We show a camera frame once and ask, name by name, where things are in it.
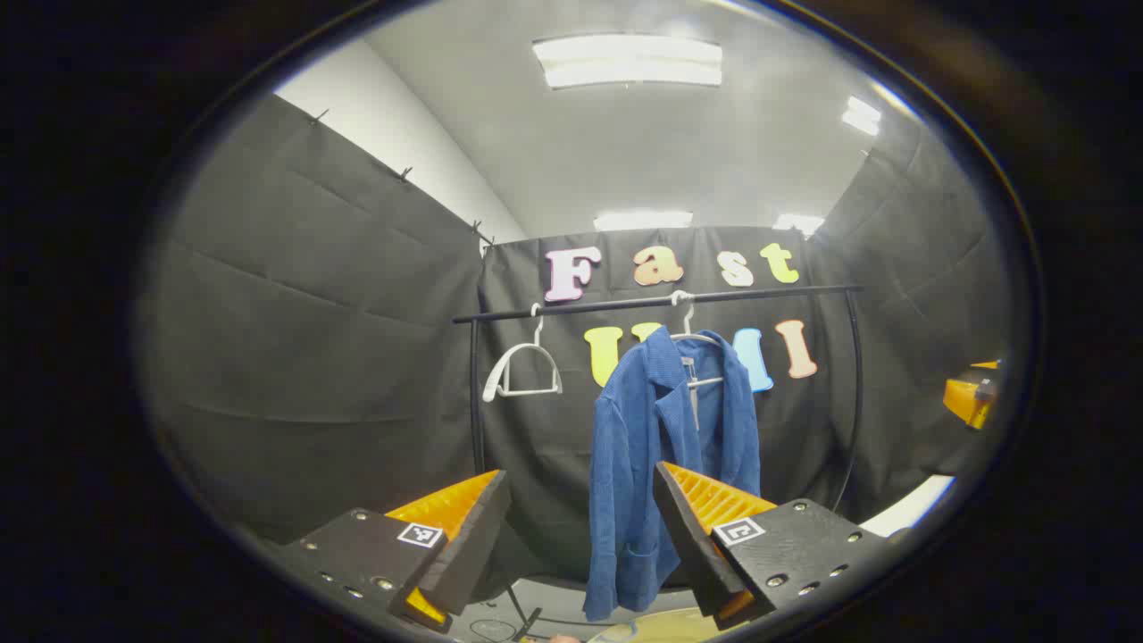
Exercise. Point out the black backdrop cloth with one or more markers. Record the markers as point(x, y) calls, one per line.
point(312, 339)

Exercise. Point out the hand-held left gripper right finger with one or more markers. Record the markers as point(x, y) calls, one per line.
point(683, 527)

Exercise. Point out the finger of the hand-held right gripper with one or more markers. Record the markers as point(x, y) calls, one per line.
point(969, 395)

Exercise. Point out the small ceiling light panel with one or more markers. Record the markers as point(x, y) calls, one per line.
point(643, 220)
point(862, 116)
point(797, 223)

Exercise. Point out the white clothes hanger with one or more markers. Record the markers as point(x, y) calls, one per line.
point(492, 379)
point(688, 321)

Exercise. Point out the large ceiling light panel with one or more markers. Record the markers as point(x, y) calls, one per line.
point(628, 61)

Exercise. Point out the blue jacket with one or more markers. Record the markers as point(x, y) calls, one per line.
point(634, 446)

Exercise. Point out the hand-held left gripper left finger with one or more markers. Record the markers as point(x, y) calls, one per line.
point(473, 536)

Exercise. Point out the black clothes rack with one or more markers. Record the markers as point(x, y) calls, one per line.
point(571, 309)

